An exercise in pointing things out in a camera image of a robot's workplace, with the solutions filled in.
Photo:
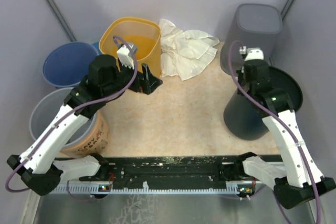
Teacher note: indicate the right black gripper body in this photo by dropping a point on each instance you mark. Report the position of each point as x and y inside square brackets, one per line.
[244, 84]

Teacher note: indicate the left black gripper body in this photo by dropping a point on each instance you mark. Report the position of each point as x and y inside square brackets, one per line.
[138, 85]

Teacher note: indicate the yellow slatted bin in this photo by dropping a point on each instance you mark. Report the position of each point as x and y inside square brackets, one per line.
[145, 34]

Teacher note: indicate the grey slatted bin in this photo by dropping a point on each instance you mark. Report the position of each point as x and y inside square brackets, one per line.
[256, 26]

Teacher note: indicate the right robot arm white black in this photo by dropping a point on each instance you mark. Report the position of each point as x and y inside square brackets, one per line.
[301, 181]

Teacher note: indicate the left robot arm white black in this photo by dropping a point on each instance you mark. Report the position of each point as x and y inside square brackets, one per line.
[107, 80]

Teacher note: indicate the white crumpled cloth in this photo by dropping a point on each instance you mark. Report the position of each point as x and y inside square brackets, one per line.
[185, 53]

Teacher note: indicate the blue cloth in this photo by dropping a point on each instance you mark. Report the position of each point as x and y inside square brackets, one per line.
[96, 46]

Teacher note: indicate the tan printed paper bucket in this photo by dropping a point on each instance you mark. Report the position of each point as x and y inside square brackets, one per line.
[91, 138]

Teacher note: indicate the blue round bin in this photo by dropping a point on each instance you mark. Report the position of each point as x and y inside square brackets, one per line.
[68, 64]

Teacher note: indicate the grey translucent round bin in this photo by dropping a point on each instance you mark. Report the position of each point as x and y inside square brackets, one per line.
[47, 109]

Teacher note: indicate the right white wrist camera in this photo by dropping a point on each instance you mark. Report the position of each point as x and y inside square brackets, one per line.
[251, 53]

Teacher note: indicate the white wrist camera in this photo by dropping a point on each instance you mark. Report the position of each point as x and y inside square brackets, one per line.
[251, 53]
[125, 57]

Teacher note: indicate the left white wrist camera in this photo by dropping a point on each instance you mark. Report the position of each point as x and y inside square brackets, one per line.
[125, 57]

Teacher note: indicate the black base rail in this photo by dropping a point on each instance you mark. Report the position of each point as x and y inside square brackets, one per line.
[170, 172]

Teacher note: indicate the white comb cable duct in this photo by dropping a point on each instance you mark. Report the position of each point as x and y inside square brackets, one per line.
[104, 189]

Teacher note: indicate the left aluminium corner post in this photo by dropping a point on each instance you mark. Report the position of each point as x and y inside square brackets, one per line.
[61, 20]

